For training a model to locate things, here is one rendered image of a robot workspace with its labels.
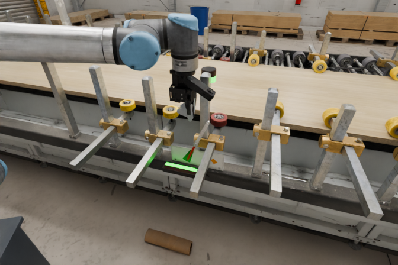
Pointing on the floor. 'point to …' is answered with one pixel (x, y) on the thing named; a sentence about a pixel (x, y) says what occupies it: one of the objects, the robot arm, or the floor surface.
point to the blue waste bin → (202, 12)
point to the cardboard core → (168, 241)
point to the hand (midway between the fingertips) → (192, 118)
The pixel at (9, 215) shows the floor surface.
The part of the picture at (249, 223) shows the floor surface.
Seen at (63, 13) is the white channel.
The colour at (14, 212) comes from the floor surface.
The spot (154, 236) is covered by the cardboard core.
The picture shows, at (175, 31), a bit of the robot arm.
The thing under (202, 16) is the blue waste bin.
